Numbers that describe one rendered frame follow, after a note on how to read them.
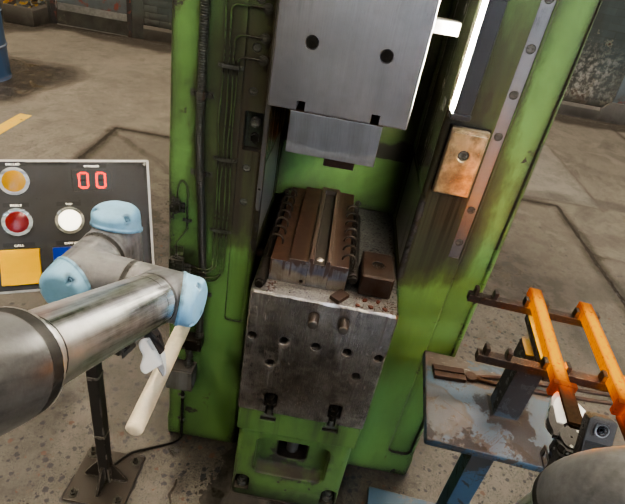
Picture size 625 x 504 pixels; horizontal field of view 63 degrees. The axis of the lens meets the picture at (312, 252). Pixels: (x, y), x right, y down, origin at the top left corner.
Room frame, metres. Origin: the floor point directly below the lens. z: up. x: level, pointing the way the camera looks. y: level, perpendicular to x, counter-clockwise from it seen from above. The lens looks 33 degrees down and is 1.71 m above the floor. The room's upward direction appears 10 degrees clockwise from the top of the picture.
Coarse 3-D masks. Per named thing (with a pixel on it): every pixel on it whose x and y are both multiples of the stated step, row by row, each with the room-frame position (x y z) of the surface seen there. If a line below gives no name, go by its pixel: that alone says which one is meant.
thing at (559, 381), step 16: (544, 304) 1.00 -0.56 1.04; (544, 320) 0.94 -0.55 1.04; (544, 336) 0.88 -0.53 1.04; (544, 352) 0.84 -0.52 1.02; (560, 352) 0.83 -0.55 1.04; (560, 368) 0.78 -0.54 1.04; (560, 384) 0.73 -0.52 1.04; (576, 384) 0.74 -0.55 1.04; (576, 400) 0.70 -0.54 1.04; (576, 416) 0.66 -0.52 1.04
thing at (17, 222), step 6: (12, 216) 0.87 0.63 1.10; (18, 216) 0.87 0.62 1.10; (24, 216) 0.87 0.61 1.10; (6, 222) 0.86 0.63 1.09; (12, 222) 0.86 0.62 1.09; (18, 222) 0.86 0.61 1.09; (24, 222) 0.87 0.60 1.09; (12, 228) 0.85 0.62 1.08; (18, 228) 0.86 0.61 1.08; (24, 228) 0.86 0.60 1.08
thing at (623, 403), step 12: (588, 312) 1.00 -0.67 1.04; (588, 324) 0.95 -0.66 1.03; (588, 336) 0.93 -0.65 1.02; (600, 336) 0.91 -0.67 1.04; (600, 348) 0.87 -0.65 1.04; (600, 360) 0.84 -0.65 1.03; (612, 360) 0.84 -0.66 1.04; (612, 372) 0.80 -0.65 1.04; (612, 384) 0.77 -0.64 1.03; (624, 384) 0.77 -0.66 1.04; (612, 396) 0.75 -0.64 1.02; (624, 396) 0.74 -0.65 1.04; (612, 408) 0.72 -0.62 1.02; (624, 408) 0.71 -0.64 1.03; (624, 420) 0.70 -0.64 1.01; (624, 432) 0.67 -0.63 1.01
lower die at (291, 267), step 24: (312, 192) 1.45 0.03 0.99; (288, 216) 1.29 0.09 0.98; (312, 216) 1.30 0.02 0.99; (336, 216) 1.30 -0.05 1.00; (288, 240) 1.16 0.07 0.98; (312, 240) 1.17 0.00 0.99; (336, 240) 1.19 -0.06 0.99; (288, 264) 1.06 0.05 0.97; (312, 264) 1.06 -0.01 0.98; (336, 264) 1.07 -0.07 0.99; (336, 288) 1.06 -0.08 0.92
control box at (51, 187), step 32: (0, 160) 0.92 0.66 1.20; (32, 160) 0.94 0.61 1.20; (64, 160) 0.97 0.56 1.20; (96, 160) 0.99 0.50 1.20; (128, 160) 1.02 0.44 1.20; (0, 192) 0.88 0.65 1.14; (32, 192) 0.91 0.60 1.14; (64, 192) 0.93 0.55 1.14; (96, 192) 0.96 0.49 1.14; (128, 192) 0.99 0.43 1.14; (0, 224) 0.85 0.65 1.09; (32, 224) 0.87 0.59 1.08; (0, 288) 0.79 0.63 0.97; (32, 288) 0.81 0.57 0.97
